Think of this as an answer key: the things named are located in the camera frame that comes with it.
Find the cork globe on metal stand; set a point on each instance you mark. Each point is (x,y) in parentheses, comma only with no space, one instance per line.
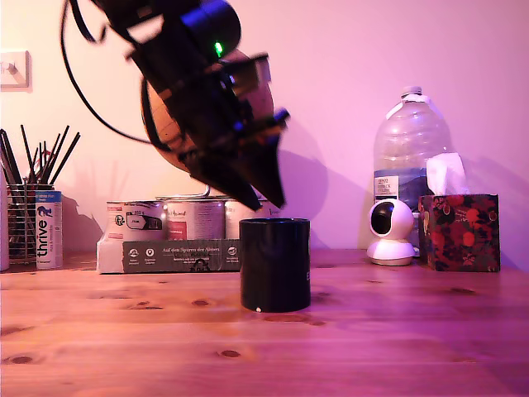
(159,120)

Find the floral tissue box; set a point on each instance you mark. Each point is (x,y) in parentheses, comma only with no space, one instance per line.
(459,231)

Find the tin can with flag print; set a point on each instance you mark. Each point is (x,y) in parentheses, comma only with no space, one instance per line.
(233,223)

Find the black coffee mug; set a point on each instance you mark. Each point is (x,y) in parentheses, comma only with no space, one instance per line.
(275,264)

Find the thick black stick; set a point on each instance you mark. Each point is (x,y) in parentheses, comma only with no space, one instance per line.
(9,157)

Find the white tissue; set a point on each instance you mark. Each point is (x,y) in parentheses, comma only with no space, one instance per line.
(446,171)

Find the tin can with dark label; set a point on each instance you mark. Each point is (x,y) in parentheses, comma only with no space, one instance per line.
(134,219)

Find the thin black stick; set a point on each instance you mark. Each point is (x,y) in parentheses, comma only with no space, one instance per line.
(55,153)
(65,157)
(27,153)
(49,157)

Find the tin can with red label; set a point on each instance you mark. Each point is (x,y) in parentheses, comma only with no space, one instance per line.
(194,219)

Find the large clear water bottle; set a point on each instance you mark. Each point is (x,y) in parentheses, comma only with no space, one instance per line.
(410,136)

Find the small white round camera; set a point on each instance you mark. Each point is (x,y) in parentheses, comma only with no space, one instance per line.
(391,235)

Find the cardboard can tray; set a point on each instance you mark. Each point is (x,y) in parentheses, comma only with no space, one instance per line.
(182,256)

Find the white wall switch plate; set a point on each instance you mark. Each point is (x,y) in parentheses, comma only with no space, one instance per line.
(14,70)

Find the white thrive tube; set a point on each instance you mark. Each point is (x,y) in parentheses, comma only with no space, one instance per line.
(49,231)

